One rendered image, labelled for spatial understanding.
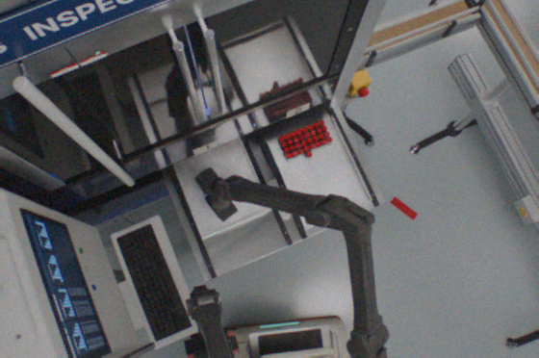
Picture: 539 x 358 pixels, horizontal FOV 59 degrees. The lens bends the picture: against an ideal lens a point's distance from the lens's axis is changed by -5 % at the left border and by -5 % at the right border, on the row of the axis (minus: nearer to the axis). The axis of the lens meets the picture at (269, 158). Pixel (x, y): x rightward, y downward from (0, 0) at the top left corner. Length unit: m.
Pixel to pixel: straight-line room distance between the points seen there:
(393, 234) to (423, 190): 0.30
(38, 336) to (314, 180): 1.07
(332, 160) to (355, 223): 0.66
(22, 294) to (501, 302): 2.40
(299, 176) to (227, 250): 0.37
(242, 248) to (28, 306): 0.83
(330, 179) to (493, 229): 1.36
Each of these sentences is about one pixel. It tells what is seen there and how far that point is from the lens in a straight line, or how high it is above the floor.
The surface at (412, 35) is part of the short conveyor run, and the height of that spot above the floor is 0.94.
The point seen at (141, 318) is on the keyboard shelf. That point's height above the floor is 0.80.
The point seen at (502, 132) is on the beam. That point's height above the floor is 0.55.
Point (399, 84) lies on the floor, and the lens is 3.00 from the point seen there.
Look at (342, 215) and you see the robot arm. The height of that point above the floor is 1.45.
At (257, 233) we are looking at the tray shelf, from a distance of 1.78.
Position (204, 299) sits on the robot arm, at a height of 1.37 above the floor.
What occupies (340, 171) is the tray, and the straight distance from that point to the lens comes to 1.84.
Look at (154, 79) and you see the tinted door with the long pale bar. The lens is 1.15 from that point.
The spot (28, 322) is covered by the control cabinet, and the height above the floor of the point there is 1.58.
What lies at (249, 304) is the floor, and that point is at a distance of 2.65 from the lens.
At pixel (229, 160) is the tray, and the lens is 1.83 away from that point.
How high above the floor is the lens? 2.65
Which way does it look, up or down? 75 degrees down
